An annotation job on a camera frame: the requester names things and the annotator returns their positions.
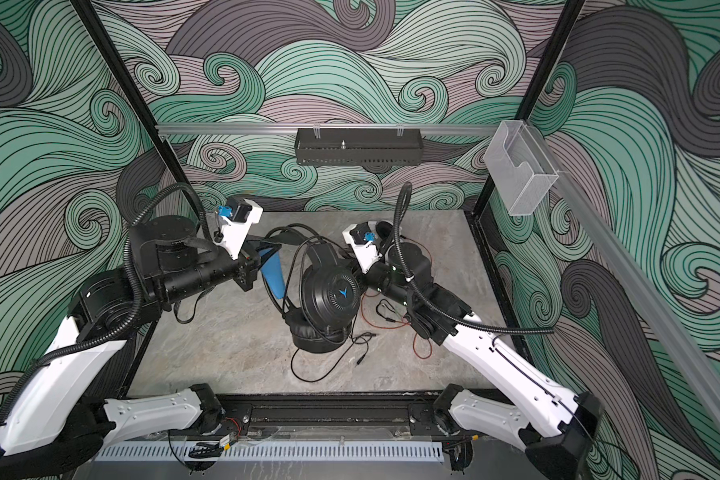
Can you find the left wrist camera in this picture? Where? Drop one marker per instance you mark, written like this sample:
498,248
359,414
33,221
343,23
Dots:
234,220

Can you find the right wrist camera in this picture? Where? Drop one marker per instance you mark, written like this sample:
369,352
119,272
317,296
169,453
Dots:
364,242

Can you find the black frame post left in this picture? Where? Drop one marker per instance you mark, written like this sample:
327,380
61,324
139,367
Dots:
161,148

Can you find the white slotted cable duct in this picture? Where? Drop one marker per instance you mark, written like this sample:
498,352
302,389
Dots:
283,451

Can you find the clear plastic wall bin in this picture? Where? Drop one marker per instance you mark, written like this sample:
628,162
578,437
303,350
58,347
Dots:
522,166

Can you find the black frame post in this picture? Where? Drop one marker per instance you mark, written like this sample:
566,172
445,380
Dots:
548,60
161,148

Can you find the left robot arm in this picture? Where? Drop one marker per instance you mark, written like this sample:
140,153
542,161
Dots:
49,424

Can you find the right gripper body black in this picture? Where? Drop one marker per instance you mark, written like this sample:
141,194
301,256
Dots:
383,279

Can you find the black blue headphones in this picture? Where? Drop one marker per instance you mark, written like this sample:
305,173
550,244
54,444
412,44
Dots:
329,291

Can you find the black perforated metal tray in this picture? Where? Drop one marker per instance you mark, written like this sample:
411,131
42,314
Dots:
375,148

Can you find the aluminium rail right wall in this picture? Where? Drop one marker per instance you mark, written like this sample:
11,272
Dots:
699,373

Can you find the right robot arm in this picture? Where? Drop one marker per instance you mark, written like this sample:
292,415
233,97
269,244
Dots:
554,426

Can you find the black frame post right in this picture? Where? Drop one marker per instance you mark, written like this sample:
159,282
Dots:
548,60

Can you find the white black headphones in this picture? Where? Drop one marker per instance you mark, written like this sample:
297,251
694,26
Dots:
384,230

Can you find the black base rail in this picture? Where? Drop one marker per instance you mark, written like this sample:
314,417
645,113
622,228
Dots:
412,411

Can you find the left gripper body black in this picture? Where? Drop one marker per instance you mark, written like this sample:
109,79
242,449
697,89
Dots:
246,262

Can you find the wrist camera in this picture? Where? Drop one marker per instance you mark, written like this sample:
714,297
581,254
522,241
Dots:
234,220
364,242

